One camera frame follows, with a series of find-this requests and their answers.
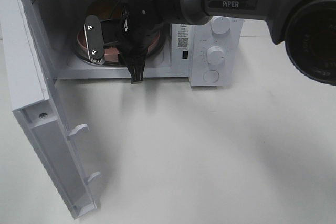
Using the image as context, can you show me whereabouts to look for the white round door button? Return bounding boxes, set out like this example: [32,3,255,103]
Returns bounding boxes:
[203,70,219,83]

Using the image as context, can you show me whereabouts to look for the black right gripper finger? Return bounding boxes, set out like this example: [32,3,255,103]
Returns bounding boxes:
[125,56,146,84]

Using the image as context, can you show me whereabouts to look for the lower white round knob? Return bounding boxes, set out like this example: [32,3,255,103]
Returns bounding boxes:
[206,46,225,65]

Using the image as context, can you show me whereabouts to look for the glass microwave turntable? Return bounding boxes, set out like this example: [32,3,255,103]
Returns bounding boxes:
[75,35,166,67]

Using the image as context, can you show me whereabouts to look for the white microwave oven body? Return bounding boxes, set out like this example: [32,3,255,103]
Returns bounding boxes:
[32,0,243,86]

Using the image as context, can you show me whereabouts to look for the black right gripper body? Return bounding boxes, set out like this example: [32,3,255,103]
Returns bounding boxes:
[103,0,160,61]

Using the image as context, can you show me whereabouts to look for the upper white round knob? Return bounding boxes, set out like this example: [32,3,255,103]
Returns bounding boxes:
[211,16,231,35]

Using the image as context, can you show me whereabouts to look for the pink round plate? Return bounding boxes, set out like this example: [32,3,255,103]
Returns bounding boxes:
[76,28,161,63]

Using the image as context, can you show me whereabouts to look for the white round knob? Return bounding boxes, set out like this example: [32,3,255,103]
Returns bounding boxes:
[211,16,231,35]
[206,46,225,65]

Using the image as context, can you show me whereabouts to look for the toy burger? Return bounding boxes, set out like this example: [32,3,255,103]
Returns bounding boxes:
[84,0,125,20]

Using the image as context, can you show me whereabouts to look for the white microwave door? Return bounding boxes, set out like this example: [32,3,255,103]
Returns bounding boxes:
[1,0,100,218]

